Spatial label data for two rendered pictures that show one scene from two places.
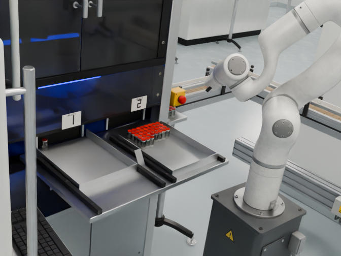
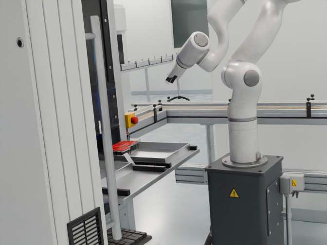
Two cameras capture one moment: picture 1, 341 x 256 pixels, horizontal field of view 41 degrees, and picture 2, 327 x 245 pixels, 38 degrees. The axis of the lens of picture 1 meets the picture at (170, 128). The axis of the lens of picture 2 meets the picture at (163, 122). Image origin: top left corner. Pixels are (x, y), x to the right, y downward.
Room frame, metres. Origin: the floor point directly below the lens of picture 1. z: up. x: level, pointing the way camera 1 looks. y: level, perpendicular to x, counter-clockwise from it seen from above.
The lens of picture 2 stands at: (-0.33, 0.51, 1.43)
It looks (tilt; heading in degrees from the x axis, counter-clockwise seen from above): 11 degrees down; 343
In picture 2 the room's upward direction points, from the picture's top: 5 degrees counter-clockwise
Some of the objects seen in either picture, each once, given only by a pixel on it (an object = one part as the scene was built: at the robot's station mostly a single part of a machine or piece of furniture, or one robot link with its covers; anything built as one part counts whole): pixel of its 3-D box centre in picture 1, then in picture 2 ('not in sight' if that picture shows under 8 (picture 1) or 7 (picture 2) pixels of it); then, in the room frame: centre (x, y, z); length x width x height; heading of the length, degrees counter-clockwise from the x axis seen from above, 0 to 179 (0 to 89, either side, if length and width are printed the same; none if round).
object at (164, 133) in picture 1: (154, 137); (127, 150); (1.76, 0.07, 0.91); 0.18 x 0.02 x 0.05; 136
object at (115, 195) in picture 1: (128, 159); (117, 168); (1.60, 0.15, 0.87); 0.70 x 0.48 x 0.02; 136
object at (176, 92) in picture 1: (174, 96); (126, 120); (2.04, 0.00, 1.00); 0.08 x 0.07 x 0.07; 46
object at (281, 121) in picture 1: (276, 133); (244, 91); (1.40, -0.36, 1.16); 0.19 x 0.12 x 0.24; 175
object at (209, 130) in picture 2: not in sight; (212, 179); (2.43, -0.62, 0.46); 0.09 x 0.09 x 0.77; 46
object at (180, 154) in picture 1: (167, 147); (144, 152); (1.70, 0.00, 0.90); 0.34 x 0.26 x 0.04; 46
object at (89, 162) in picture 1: (83, 157); (80, 173); (1.53, 0.32, 0.90); 0.34 x 0.26 x 0.04; 46
